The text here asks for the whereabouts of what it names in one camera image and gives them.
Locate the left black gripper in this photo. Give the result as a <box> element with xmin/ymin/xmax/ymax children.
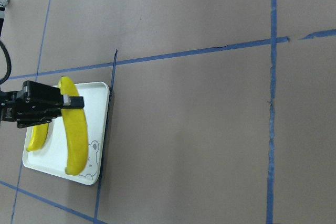
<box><xmin>1</xmin><ymin>81</ymin><xmax>85</xmax><ymax>129</ymax></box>

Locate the yellow banana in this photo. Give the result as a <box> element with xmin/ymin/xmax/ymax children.
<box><xmin>26</xmin><ymin>123</ymin><xmax>49</xmax><ymax>152</ymax></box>
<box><xmin>57</xmin><ymin>76</ymin><xmax>89</xmax><ymax>176</ymax></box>

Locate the white rectangular tray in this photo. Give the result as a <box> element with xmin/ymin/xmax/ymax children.
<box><xmin>22</xmin><ymin>81</ymin><xmax>110</xmax><ymax>186</ymax></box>

